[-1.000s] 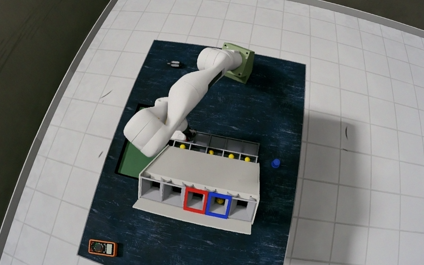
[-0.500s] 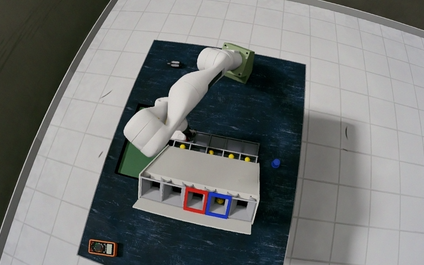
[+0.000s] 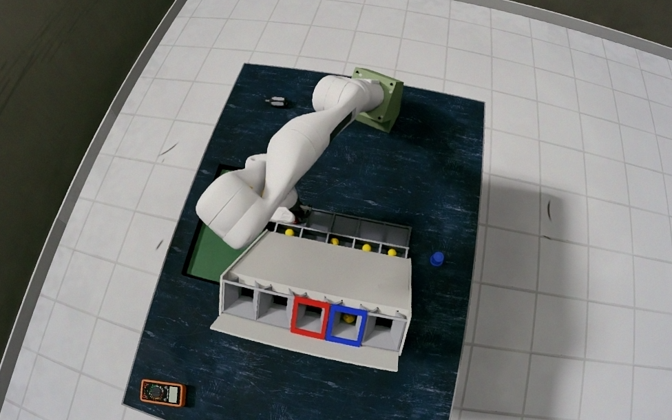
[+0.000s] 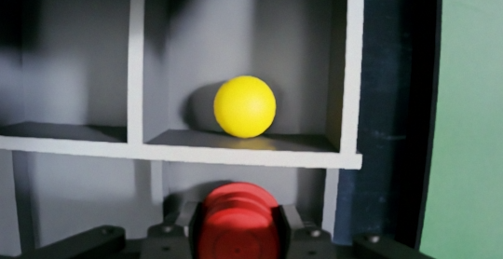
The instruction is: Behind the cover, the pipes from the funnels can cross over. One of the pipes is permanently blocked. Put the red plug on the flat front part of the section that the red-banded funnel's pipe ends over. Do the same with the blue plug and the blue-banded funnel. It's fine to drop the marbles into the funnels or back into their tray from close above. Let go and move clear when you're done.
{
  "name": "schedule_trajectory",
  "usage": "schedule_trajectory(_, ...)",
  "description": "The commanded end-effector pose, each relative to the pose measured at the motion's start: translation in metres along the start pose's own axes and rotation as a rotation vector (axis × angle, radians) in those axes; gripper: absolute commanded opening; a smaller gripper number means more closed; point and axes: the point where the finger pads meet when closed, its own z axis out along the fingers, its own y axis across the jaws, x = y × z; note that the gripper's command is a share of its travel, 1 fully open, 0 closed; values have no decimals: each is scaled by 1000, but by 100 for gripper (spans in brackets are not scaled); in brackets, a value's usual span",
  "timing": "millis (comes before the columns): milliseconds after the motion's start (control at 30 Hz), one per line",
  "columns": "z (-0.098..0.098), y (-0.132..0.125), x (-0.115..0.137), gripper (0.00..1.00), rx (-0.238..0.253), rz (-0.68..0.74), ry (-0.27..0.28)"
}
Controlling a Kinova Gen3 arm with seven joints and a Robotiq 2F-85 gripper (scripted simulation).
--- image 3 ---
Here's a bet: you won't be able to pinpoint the red square frame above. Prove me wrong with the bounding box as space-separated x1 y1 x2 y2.
291 296 330 340

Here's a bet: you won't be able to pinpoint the orange digital multimeter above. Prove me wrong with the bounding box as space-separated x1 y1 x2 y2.
140 379 187 407

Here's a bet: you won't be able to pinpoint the blue plug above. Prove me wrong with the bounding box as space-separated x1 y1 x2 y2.
430 252 444 266

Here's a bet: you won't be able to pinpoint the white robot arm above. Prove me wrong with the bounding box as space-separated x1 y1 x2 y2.
196 75 384 250

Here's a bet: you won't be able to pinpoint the blue square frame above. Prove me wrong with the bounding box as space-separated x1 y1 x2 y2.
326 304 368 347

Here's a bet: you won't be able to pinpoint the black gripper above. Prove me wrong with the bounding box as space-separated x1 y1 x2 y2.
288 194 313 222

